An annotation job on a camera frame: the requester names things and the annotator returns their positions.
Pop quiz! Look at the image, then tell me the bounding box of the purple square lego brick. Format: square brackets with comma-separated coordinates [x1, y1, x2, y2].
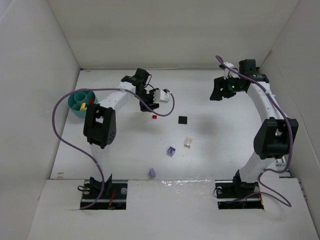
[167, 146, 176, 156]

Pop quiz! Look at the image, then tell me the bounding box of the small lavender lego piece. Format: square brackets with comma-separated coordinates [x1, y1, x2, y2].
[149, 168, 156, 178]

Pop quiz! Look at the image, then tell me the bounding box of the yellow long lego brick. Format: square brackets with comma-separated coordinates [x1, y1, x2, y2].
[79, 102, 87, 111]

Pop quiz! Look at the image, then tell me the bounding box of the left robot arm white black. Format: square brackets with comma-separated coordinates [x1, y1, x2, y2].
[83, 68, 159, 198]

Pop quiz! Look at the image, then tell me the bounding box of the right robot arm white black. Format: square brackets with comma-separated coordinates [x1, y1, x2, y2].
[209, 57, 299, 199]

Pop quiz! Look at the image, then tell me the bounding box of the black square marker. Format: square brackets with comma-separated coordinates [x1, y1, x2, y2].
[178, 116, 188, 125]

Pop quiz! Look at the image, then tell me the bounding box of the cream lego brick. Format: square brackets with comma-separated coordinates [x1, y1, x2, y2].
[184, 137, 193, 148]

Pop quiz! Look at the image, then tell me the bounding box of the teal round divided container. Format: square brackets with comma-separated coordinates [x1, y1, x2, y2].
[68, 90, 98, 119]

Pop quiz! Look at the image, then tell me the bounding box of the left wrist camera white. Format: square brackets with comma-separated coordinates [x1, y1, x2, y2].
[153, 89, 170, 104]

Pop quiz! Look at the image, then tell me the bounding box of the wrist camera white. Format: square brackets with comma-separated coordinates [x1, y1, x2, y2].
[153, 89, 170, 104]
[223, 62, 237, 79]

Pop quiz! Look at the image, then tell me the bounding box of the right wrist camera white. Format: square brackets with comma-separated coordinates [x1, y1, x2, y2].
[223, 62, 237, 79]

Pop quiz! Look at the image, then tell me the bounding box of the aluminium rail right side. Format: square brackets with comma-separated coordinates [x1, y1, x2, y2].
[275, 155, 292, 178]

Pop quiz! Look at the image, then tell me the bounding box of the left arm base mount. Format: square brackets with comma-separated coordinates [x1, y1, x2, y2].
[77, 180, 128, 210]

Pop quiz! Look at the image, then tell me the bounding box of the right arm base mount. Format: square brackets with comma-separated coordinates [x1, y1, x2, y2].
[213, 180, 264, 210]

